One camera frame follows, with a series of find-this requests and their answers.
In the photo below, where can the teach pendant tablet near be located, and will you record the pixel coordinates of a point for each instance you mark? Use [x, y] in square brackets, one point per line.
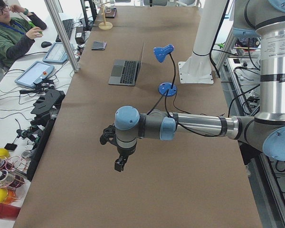
[34, 74]

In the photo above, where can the grey laptop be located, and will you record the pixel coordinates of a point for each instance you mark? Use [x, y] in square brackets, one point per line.
[125, 72]

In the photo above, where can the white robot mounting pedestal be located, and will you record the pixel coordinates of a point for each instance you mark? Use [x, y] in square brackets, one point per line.
[197, 68]

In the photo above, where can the teach pendant tablet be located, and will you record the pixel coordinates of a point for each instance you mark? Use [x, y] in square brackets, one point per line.
[34, 74]
[56, 54]

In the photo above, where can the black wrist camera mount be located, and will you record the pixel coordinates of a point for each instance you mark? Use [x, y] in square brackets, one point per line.
[108, 136]

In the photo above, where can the folded grey cloth stack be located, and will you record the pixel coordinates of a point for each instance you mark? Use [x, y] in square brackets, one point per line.
[99, 45]

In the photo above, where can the black computer mouse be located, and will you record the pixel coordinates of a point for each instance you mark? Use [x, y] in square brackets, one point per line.
[45, 44]

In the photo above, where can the black keyboard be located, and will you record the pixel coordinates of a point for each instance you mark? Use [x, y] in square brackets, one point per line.
[68, 27]

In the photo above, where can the person in green shirt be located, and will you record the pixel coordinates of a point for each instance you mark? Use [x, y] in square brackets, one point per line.
[18, 30]

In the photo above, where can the black small box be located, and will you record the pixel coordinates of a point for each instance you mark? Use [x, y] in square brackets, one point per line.
[80, 35]

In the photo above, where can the yellow ball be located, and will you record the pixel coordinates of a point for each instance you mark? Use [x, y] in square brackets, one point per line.
[4, 153]

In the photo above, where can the teach pendant tablet far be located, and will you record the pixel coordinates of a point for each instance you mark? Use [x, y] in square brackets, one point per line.
[56, 54]

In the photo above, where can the blue desk lamp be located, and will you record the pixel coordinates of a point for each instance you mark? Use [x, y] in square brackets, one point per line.
[166, 88]

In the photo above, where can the aluminium frame post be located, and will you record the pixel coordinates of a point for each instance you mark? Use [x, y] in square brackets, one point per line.
[53, 11]

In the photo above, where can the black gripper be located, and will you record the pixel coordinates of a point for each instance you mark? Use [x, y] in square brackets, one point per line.
[123, 152]

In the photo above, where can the wooden cup stand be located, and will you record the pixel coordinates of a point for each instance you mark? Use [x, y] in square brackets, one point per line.
[106, 9]

